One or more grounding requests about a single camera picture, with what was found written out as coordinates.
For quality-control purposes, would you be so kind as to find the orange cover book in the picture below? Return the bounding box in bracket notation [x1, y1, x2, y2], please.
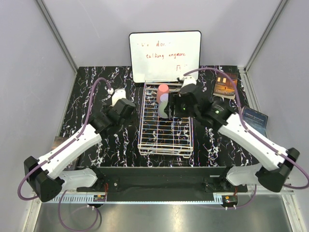
[213, 73, 236, 100]

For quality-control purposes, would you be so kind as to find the black marble mat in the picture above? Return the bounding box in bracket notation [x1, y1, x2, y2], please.
[60, 66, 257, 167]

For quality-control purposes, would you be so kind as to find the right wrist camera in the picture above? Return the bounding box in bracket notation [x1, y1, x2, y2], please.
[180, 75, 197, 87]

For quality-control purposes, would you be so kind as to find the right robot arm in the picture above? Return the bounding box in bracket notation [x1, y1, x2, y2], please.
[159, 84, 299, 192]

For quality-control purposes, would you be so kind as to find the tale of two cities book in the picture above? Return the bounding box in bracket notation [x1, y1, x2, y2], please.
[51, 136, 79, 171]

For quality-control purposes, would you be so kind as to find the pink plastic cup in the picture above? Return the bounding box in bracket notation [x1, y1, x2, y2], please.
[156, 84, 169, 103]

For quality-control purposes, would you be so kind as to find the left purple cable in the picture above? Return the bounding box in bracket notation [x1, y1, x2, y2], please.
[17, 77, 114, 232]

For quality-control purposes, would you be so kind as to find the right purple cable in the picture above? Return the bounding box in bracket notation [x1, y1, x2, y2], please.
[177, 67, 309, 209]

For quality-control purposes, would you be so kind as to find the white whiteboard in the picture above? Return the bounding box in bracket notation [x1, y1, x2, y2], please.
[129, 30, 202, 83]

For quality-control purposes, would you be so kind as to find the purple plastic cup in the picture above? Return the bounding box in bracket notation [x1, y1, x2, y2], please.
[160, 93, 169, 102]

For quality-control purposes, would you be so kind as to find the purple cable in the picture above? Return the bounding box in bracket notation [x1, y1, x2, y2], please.
[17, 77, 114, 232]
[177, 67, 309, 209]

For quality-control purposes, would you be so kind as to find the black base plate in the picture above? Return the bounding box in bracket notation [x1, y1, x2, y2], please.
[77, 167, 247, 203]

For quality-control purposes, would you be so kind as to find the white cable duct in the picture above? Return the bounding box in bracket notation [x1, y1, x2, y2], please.
[42, 195, 107, 203]

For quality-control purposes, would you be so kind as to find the green plastic cup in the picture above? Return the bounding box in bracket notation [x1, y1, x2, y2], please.
[158, 102, 173, 119]

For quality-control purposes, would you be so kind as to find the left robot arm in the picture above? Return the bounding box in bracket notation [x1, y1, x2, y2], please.
[24, 98, 136, 202]

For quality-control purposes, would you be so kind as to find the white wire dish rack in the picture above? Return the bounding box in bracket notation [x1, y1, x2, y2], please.
[138, 83, 194, 159]

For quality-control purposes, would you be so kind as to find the blue cover book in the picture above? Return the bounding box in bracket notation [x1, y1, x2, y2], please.
[242, 106, 268, 137]

